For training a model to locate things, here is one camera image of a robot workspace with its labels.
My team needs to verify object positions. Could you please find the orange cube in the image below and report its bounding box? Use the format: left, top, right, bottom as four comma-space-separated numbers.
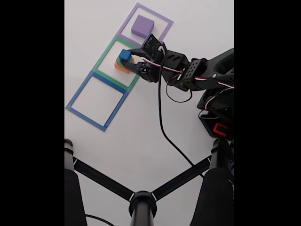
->
114, 58, 135, 75

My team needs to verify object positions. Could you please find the small blue cube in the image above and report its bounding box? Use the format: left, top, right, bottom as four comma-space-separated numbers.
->
119, 48, 131, 61

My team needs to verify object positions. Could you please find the purple cube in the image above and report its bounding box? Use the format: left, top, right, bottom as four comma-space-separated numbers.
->
131, 15, 155, 40

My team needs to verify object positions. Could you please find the black tripod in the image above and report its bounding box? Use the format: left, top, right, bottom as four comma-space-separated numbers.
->
64, 138, 234, 226

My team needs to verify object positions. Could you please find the red white servo wire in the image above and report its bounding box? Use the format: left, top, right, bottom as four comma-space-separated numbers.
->
143, 58, 234, 103

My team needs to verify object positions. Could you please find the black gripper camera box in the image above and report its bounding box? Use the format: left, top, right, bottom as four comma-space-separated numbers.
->
142, 33, 167, 63

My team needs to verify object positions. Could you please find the purple square frame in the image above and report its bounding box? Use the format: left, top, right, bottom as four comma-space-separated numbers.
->
117, 2, 174, 48

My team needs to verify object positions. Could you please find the green square frame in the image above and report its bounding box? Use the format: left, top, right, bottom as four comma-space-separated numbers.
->
92, 36, 144, 92

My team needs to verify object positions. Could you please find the blue square frame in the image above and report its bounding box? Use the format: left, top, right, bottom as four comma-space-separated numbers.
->
65, 71, 129, 132

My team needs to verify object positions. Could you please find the thin black cable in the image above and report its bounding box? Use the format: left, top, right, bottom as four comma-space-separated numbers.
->
85, 214, 115, 226

